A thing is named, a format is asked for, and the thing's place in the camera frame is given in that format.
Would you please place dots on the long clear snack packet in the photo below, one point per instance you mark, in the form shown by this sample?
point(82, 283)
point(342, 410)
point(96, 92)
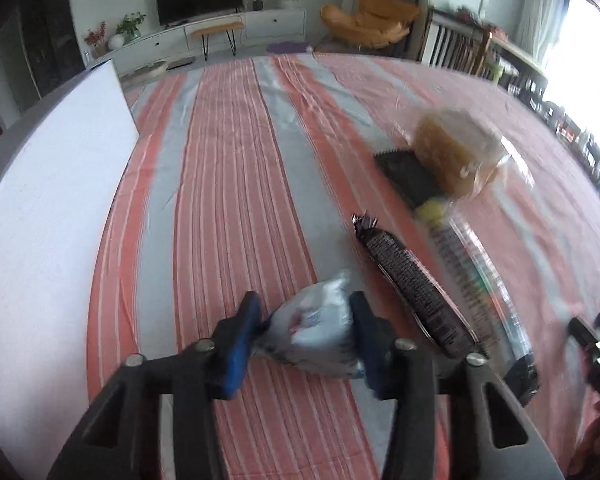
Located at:
point(475, 285)

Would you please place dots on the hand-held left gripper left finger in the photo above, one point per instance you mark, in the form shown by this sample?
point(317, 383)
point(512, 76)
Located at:
point(242, 355)

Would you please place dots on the wooden chair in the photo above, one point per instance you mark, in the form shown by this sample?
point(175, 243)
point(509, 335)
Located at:
point(484, 55)

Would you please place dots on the dark brown snack bar packet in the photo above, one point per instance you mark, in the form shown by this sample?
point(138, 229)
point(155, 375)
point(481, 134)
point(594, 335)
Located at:
point(415, 290)

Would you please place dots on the black snack packet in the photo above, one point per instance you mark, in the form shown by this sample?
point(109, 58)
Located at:
point(410, 175)

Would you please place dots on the white snack bag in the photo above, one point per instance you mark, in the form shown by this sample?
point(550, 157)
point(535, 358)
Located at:
point(315, 330)

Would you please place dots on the yellow bread in clear bag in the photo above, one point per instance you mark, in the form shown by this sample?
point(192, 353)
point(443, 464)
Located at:
point(455, 152)

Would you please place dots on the dark cabinet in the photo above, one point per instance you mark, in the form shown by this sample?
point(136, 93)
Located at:
point(50, 50)

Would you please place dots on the green plant in white pot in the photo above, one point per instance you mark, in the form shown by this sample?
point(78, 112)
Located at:
point(127, 27)

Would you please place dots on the orange lounge chair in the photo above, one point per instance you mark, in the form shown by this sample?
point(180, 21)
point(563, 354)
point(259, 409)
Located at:
point(367, 22)

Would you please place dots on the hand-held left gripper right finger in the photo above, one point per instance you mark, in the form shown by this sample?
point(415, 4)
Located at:
point(372, 355)

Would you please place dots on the purple mat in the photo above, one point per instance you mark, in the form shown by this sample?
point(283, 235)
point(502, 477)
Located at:
point(290, 47)

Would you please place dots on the white television cabinet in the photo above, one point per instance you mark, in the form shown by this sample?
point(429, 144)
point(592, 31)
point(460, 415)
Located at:
point(270, 22)

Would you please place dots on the wooden bench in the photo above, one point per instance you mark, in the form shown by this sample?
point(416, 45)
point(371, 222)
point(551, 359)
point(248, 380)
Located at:
point(219, 27)

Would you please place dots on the red flower plant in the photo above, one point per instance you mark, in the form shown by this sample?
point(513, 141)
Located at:
point(96, 37)

